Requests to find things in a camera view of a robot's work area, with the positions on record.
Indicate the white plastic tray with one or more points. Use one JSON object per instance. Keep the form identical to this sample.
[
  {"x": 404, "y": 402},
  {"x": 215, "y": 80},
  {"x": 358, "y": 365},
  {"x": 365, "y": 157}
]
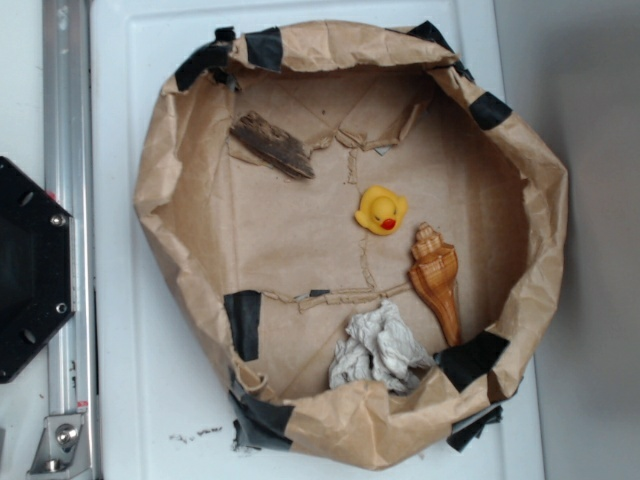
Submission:
[{"x": 164, "y": 413}]

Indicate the metal corner bracket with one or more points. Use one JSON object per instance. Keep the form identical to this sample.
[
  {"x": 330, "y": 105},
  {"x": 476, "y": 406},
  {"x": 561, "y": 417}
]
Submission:
[{"x": 63, "y": 449}]

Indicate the dark wood chip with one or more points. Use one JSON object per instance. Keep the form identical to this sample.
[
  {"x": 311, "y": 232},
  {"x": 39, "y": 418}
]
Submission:
[{"x": 274, "y": 145}]

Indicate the crumpled white paper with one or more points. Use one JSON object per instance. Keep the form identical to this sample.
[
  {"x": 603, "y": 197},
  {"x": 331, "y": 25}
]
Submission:
[{"x": 380, "y": 347}]

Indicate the yellow rubber duck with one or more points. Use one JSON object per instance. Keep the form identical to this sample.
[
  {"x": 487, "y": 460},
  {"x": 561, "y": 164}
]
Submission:
[{"x": 381, "y": 211}]

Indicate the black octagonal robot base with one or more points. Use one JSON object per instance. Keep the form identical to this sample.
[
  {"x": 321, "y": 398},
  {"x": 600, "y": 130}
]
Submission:
[{"x": 36, "y": 273}]

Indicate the aluminium extrusion rail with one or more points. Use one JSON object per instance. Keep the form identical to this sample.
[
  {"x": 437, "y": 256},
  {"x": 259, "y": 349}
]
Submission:
[{"x": 72, "y": 357}]

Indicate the brown conch shell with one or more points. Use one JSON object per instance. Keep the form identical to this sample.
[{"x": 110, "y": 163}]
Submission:
[{"x": 433, "y": 276}]

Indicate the brown paper bag tray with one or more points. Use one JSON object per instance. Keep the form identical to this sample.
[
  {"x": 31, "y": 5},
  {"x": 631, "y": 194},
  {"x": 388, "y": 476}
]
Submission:
[{"x": 269, "y": 269}]

